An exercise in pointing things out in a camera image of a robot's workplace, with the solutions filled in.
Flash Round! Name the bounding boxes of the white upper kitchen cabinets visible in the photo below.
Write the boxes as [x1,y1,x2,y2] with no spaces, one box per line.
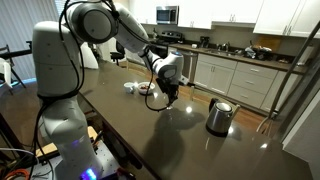
[128,0,320,38]

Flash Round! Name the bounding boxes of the white lower kitchen cabinets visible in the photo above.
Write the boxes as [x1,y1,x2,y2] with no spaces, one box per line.
[194,53,301,113]

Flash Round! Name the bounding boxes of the pile of dishes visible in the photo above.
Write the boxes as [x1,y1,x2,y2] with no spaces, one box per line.
[244,44,273,61]

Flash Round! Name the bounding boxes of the stainless steel electric kettle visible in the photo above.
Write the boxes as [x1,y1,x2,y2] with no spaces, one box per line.
[205,97,242,137]

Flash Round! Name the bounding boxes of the stainless steel dishwasher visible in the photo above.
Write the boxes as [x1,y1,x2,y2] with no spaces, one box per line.
[181,49,198,84]

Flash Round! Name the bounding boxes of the orange cable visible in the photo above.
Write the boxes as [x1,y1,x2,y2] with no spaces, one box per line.
[4,168,31,180]

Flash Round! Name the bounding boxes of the white plastic seat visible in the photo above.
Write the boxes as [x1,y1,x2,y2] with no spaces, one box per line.
[0,58,13,93]

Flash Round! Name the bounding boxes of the black kitchen stove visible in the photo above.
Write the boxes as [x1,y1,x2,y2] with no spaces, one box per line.
[148,30,185,61]

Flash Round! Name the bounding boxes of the small white mug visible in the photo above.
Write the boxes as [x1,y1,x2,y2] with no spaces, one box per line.
[123,82,136,95]

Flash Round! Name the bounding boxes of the metal sink faucet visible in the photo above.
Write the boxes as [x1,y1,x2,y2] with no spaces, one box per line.
[221,41,231,53]

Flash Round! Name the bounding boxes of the grey vertical blinds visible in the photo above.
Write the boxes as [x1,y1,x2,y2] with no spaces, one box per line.
[0,0,64,83]

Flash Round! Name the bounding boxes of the stainless steel microwave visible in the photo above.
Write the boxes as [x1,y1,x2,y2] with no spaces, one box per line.
[155,5,180,26]

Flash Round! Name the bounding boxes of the white ceramic bowl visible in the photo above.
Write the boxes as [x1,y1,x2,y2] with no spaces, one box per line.
[137,81,156,95]

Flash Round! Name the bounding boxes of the black coffee maker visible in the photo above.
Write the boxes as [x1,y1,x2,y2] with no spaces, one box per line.
[199,35,211,49]

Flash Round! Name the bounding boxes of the white draped object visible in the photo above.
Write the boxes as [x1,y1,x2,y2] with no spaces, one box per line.
[79,42,100,70]

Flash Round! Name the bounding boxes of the brown wooden cutting board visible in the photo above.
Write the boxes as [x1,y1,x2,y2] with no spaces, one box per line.
[256,34,283,53]

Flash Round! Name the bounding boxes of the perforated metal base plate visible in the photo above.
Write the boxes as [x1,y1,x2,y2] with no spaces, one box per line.
[29,141,121,180]

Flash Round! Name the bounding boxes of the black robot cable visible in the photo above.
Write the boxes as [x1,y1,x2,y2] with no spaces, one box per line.
[58,0,172,113]

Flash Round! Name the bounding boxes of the stainless steel refrigerator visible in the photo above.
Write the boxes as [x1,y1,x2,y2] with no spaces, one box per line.
[259,19,320,151]

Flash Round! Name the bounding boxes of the white kitchen cabinets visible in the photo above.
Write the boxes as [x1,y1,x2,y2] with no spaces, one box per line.
[194,53,301,113]
[128,0,320,38]

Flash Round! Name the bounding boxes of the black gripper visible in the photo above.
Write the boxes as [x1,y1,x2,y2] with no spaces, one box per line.
[155,77,181,108]

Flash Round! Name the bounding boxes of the black tripod stand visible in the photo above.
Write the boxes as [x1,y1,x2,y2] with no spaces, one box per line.
[0,40,33,89]

